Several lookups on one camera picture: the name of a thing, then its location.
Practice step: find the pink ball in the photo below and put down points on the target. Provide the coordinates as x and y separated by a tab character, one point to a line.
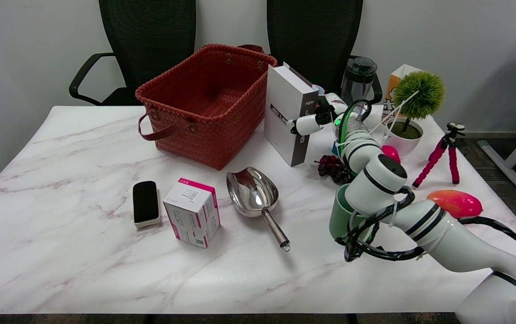
392	153

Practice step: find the orange red mango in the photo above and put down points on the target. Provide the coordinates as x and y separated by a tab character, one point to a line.
455	203

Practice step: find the shiny metal scoop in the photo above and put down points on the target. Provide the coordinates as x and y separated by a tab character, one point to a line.
251	191

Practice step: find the white zip tie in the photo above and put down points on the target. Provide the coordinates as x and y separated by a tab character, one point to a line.
397	110
395	118

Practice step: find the red woven basket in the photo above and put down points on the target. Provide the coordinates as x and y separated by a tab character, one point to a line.
204	112

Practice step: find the pink flexible tripod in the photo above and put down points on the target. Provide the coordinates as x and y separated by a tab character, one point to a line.
453	157

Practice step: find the black whiteboard eraser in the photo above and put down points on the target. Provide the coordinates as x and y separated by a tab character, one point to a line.
145	202

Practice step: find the pink white carton box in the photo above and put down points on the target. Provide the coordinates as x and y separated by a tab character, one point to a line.
190	211

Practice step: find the green ball plant white pot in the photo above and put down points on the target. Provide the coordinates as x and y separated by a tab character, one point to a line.
417	92

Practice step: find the orange white carton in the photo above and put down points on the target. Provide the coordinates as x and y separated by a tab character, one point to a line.
395	81

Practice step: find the black mesh office chair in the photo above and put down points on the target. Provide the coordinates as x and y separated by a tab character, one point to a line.
311	31
150	40

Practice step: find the purple grape bunch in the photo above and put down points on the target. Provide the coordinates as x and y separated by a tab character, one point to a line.
329	168

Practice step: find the green plastic mug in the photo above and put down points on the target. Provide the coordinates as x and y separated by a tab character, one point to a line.
338	216

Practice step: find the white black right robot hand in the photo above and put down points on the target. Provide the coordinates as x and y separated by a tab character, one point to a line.
307	124

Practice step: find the white and black box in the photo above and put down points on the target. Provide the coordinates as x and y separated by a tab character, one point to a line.
284	112

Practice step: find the pink patterned cup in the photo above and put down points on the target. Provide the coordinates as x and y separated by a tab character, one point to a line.
318	88

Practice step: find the white desk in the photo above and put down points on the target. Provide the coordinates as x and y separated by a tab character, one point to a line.
509	175

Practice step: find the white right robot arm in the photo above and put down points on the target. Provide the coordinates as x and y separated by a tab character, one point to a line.
464	247

